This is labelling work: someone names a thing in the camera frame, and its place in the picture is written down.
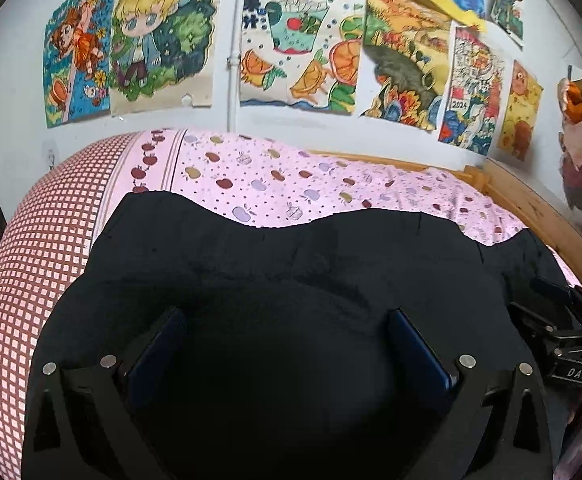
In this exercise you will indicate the orange haired girl drawing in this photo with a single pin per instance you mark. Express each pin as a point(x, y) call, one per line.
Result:
point(76, 61)

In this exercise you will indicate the yellow bear drawing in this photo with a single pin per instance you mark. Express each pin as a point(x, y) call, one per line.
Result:
point(520, 115)

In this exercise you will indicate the blond boy drawing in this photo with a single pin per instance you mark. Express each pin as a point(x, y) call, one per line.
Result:
point(161, 54)

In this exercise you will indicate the autumn landscape drawing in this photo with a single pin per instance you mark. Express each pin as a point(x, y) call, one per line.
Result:
point(408, 44)

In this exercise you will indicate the red checked bed cover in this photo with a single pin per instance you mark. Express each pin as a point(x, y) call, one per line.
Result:
point(43, 250)

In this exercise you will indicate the city 2024 drawing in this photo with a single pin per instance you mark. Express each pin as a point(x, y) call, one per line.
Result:
point(473, 103)

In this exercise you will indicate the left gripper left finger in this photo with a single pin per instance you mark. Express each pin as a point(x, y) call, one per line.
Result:
point(141, 344)

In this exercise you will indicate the fruit juice drawing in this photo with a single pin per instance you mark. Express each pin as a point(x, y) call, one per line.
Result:
point(301, 54)

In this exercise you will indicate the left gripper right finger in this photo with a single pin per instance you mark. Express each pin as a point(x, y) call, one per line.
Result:
point(414, 359)

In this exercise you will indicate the wooden bed frame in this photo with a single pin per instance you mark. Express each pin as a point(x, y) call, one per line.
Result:
point(521, 204)

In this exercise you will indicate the white wall pipe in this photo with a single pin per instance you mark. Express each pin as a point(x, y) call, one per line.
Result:
point(233, 65)

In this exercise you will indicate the wall power socket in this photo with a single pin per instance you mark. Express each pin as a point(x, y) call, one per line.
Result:
point(50, 154)

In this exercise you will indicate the pink apple print bedsheet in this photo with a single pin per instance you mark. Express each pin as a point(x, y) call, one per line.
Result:
point(205, 167)

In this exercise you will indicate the black padded jacket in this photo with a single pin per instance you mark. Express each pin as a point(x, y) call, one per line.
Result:
point(279, 365)

